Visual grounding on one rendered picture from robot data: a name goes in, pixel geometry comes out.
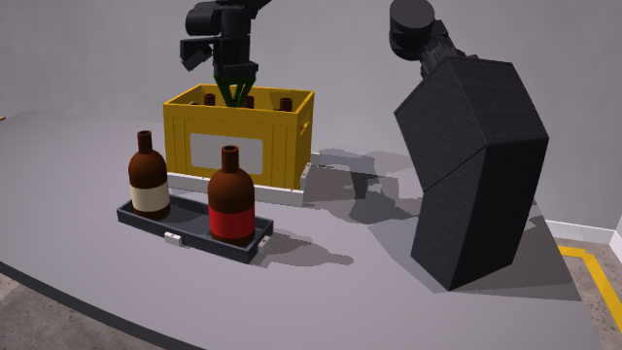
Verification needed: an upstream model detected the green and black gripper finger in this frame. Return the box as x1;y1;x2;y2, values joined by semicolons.
220;77;256;108
214;74;244;107

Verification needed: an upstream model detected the yellow crate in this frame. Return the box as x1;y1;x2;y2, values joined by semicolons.
163;84;313;190

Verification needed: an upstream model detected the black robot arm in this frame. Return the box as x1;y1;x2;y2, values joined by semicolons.
180;0;478;79

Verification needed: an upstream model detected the brown bottle with red label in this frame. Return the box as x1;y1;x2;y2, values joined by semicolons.
208;145;255;247

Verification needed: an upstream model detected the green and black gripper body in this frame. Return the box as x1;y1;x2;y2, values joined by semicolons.
213;35;259;80

